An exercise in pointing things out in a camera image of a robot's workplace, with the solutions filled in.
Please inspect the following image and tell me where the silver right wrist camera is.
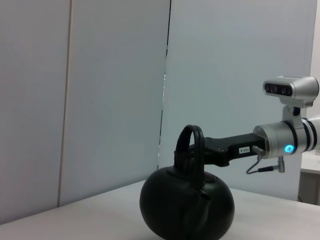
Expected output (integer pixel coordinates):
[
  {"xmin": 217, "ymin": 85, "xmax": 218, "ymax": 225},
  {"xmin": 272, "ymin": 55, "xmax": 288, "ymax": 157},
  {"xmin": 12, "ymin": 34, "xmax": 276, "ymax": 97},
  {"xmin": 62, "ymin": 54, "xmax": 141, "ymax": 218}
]
[{"xmin": 262, "ymin": 75, "xmax": 320, "ymax": 124}]

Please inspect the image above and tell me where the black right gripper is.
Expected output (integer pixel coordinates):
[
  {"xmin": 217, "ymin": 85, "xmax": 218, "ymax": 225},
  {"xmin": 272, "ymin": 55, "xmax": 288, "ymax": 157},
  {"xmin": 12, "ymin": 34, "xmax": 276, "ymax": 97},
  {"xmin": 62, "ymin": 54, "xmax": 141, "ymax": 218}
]
[{"xmin": 184, "ymin": 132, "xmax": 267, "ymax": 172}]

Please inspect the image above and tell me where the black round teapot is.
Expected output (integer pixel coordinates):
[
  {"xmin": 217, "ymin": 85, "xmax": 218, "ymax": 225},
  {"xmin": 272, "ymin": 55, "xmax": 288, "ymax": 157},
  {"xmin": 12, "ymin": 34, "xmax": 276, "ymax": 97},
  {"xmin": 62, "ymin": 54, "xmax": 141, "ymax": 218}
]
[{"xmin": 139, "ymin": 124, "xmax": 236, "ymax": 240}]

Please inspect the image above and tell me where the right gripper cable with plugs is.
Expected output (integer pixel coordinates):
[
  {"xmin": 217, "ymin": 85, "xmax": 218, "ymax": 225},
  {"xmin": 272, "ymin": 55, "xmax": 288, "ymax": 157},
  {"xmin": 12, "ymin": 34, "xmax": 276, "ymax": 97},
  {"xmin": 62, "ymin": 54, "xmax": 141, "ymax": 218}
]
[{"xmin": 246, "ymin": 145, "xmax": 287, "ymax": 175}]

